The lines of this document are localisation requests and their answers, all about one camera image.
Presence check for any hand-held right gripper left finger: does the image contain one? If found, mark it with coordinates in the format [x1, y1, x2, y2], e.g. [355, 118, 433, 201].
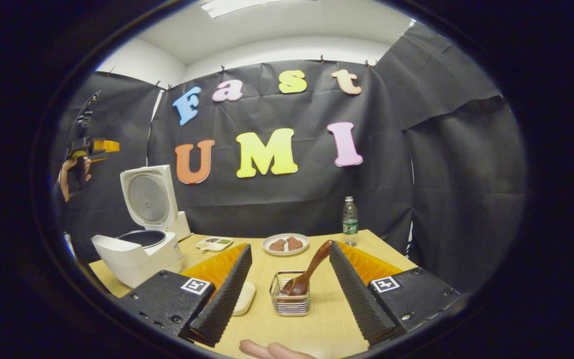
[118, 243, 254, 348]

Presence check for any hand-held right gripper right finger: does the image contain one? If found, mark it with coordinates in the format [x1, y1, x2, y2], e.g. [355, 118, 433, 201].
[329, 241, 462, 348]

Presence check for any clear container of rice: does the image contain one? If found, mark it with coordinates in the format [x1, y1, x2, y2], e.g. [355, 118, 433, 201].
[232, 281, 257, 316]

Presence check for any brown wooden spoon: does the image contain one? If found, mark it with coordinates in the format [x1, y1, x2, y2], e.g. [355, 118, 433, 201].
[281, 240, 335, 297]

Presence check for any metal wire chopstick holder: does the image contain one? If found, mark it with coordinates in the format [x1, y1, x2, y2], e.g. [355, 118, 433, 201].
[269, 271, 311, 317]

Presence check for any white rice cooker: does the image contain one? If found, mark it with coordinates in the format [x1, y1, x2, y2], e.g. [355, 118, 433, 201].
[91, 165, 184, 289]

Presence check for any white divided condiment tray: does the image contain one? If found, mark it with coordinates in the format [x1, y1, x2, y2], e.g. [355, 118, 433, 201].
[196, 236, 234, 252]

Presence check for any clear plastic water bottle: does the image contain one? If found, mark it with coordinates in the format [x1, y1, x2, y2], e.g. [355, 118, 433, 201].
[342, 196, 359, 247]

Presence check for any white round plate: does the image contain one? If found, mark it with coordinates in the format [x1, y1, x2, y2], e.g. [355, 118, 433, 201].
[262, 233, 310, 257]

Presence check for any white toaster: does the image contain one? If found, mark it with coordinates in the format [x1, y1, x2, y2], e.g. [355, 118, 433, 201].
[167, 211, 192, 241]

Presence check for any black backdrop cloth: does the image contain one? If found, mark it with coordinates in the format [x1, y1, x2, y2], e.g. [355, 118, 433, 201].
[53, 22, 527, 295]

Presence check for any large ceiling light panel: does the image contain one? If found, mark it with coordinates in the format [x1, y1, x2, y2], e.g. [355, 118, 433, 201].
[201, 0, 287, 19]

